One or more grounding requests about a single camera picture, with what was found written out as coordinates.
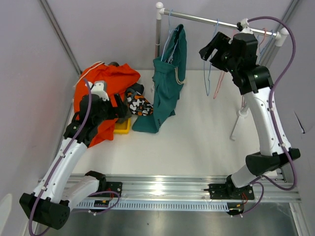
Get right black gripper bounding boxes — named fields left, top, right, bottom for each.
left=200, top=32, right=239, bottom=75

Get orange camouflage pattern shorts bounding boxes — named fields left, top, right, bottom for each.
left=126, top=88, right=154, bottom=116

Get dark navy shorts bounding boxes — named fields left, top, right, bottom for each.
left=126, top=83, right=144, bottom=95

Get pink hanger of camouflage shorts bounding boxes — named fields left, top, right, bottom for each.
left=241, top=28, right=267, bottom=108

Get blue hanger of orange shorts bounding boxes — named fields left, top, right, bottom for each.
left=203, top=19, right=219, bottom=96

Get teal shorts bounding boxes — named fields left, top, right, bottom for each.
left=132, top=24, right=187, bottom=134

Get blue hanger of teal shorts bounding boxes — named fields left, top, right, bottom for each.
left=160, top=9, right=179, bottom=63

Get olive green shorts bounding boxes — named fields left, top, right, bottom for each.
left=109, top=61, right=131, bottom=124

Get pink hanger of olive shorts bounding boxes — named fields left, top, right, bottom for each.
left=213, top=71, right=226, bottom=99

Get blue wire hanger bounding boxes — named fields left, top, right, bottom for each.
left=257, top=30, right=274, bottom=63

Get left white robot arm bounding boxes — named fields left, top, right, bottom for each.
left=19, top=94, right=127, bottom=230

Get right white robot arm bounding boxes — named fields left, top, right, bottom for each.
left=199, top=32, right=301, bottom=199

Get yellow plastic tray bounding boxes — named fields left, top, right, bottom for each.
left=114, top=118, right=131, bottom=135

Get metal clothes rack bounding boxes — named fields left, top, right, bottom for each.
left=155, top=2, right=293, bottom=141

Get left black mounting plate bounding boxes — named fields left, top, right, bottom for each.
left=97, top=181, right=123, bottom=198

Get black mounting plate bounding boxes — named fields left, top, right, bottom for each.
left=203, top=183, right=254, bottom=200
left=97, top=181, right=123, bottom=198

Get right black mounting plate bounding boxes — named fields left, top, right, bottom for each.
left=203, top=183, right=254, bottom=200

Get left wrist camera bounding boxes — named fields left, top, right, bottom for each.
left=86, top=81, right=110, bottom=101

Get slotted cable duct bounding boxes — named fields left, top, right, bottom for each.
left=76, top=200, right=229, bottom=212

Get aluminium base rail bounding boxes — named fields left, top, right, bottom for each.
left=63, top=174, right=301, bottom=203

